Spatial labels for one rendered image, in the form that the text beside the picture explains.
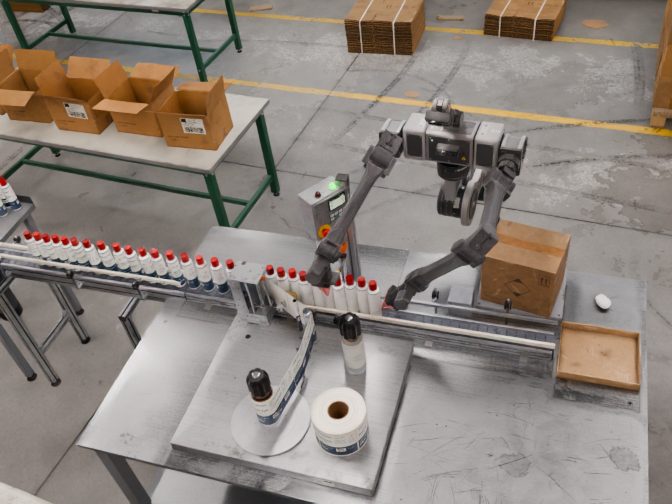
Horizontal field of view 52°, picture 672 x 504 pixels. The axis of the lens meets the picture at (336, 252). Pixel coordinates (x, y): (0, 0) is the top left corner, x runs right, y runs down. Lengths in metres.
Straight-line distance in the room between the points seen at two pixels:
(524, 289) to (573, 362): 0.34
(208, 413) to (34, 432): 1.64
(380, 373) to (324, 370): 0.23
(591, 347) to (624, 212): 2.05
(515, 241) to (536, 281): 0.19
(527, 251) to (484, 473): 0.90
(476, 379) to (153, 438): 1.29
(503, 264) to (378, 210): 2.08
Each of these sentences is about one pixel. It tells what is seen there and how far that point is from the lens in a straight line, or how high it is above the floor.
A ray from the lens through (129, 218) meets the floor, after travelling 5.30.
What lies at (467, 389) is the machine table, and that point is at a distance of 2.80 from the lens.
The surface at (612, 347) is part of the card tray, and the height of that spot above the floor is 0.83.
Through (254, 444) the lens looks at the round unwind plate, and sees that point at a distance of 2.68.
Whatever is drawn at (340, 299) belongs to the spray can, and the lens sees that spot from 2.93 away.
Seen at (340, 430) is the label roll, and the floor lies 1.02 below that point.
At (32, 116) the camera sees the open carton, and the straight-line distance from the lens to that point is 5.18.
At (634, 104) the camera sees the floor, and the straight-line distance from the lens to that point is 5.98.
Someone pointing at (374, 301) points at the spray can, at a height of 1.00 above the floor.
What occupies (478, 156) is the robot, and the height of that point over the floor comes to 1.44.
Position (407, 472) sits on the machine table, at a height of 0.83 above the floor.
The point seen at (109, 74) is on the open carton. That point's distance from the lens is 4.71.
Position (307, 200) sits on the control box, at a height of 1.48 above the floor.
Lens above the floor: 3.13
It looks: 43 degrees down
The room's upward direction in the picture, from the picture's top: 9 degrees counter-clockwise
